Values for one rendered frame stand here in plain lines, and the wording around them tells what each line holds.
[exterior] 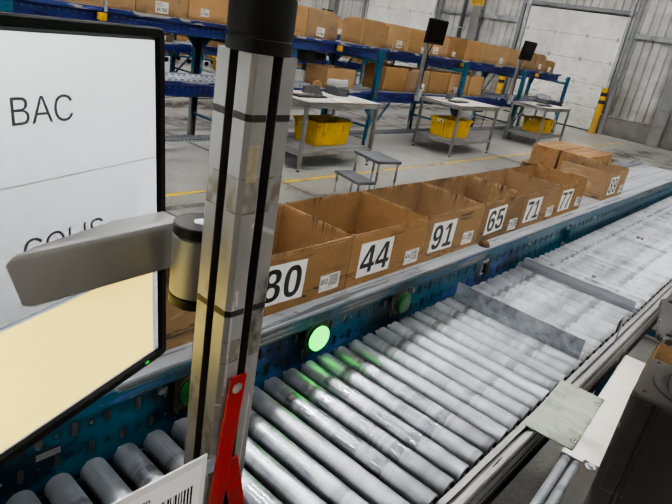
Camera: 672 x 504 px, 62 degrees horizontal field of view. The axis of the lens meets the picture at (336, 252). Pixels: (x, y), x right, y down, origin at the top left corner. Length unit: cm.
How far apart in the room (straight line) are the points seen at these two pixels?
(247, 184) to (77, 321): 18
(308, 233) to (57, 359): 126
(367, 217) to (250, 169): 165
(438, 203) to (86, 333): 193
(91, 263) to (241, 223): 12
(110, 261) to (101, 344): 8
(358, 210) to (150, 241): 160
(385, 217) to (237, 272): 158
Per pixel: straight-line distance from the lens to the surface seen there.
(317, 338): 149
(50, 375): 48
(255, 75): 37
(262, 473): 121
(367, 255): 165
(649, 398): 114
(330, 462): 126
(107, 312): 51
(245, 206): 39
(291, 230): 173
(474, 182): 266
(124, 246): 47
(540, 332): 197
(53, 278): 45
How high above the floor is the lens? 157
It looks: 22 degrees down
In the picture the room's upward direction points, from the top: 10 degrees clockwise
